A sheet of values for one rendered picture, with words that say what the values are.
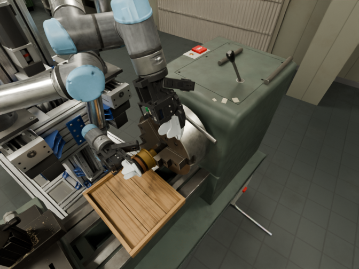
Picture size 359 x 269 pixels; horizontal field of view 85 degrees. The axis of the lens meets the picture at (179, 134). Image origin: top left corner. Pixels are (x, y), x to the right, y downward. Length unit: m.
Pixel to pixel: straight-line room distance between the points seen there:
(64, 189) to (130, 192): 1.06
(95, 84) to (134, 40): 0.31
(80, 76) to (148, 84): 0.29
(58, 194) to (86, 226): 1.00
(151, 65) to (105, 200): 0.70
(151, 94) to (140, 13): 0.16
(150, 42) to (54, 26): 0.21
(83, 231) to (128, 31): 0.80
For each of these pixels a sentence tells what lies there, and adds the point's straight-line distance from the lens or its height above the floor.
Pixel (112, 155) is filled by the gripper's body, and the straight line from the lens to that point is 0.82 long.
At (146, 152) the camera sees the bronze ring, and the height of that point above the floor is 1.12.
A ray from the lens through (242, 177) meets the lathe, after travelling 1.45.
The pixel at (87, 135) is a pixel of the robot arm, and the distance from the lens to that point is 0.94.
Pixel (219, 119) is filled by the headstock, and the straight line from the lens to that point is 0.76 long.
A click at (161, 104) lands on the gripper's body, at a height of 1.45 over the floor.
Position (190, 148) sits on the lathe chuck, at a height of 1.16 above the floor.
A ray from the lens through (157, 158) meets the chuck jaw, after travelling 0.78.
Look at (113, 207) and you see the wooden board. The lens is 0.97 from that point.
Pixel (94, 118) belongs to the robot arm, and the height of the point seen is 1.11.
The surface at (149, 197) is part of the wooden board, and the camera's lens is 0.95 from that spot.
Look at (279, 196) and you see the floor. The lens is 2.13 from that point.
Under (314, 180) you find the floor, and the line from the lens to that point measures 2.39.
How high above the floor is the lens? 1.74
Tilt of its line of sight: 48 degrees down
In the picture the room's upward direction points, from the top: straight up
